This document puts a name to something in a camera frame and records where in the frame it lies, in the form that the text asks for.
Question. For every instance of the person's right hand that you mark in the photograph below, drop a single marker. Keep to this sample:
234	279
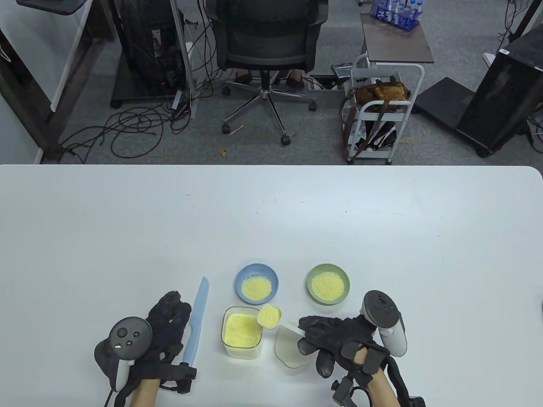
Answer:
343	335

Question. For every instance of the person's left hand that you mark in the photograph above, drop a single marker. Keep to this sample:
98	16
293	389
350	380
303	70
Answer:
169	335

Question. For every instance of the person's right fingers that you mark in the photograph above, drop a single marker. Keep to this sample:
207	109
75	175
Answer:
316	335

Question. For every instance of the person's left fingers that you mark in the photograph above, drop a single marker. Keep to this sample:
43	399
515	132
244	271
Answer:
176	307

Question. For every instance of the white measuring scoop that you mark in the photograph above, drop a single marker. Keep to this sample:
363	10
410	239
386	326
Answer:
271	316

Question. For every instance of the person's left forearm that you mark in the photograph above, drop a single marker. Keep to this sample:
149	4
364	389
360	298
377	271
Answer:
144	392

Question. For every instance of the person's right forearm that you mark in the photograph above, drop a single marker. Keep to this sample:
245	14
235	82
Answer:
384	390

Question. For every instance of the light blue plastic knife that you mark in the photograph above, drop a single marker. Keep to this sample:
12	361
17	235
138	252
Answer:
197	322

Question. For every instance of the clear plastic cup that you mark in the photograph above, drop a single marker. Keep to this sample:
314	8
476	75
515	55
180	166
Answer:
290	352

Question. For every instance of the yellow grains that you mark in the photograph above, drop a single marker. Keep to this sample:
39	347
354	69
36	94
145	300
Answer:
268	315
239	333
328	286
256	289

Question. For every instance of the grey left wrist controller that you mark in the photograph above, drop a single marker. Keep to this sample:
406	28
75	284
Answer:
127	339

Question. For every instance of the grey wrist controller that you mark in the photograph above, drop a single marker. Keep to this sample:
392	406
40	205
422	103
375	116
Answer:
127	339
384	318

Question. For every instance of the green bowl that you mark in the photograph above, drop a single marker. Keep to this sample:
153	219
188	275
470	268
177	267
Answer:
314	271

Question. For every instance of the clear square plastic container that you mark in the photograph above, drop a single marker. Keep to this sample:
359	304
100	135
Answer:
231	349

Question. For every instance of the grey right wrist controller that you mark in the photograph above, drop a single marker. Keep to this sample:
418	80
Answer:
384	318

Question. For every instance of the blue bowl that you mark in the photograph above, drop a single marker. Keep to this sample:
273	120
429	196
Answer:
242	275

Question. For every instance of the black and white bag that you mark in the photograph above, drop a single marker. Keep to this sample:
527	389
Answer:
379	135

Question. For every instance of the white rolling cart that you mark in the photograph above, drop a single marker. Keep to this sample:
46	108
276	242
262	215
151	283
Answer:
382	110

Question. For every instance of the brown leather bag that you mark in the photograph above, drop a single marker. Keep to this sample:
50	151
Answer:
382	92

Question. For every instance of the white desk leg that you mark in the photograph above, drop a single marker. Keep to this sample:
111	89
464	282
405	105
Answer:
184	51

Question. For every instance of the floor power strip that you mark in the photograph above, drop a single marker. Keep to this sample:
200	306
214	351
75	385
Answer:
333	76

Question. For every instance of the black computer tower on stand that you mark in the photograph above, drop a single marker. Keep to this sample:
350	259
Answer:
148	46

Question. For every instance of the black office chair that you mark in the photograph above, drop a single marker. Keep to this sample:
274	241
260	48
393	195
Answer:
265	34

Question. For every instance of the large black computer case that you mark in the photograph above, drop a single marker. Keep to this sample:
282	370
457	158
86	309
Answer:
500	93

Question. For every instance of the brown top side table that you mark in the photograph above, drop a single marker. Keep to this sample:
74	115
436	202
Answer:
394	38

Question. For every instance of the blue test tube rack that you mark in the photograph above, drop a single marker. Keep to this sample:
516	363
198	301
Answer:
396	12

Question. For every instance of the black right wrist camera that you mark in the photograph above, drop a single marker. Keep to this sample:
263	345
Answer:
345	390

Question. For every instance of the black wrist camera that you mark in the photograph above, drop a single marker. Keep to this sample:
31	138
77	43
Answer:
345	390
182	375

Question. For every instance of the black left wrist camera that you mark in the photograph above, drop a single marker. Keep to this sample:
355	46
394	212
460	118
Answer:
182	375

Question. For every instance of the black flat base plate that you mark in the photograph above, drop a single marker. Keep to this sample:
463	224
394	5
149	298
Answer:
443	99

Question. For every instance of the white desk with dark frame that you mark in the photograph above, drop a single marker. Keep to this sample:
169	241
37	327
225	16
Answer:
38	63

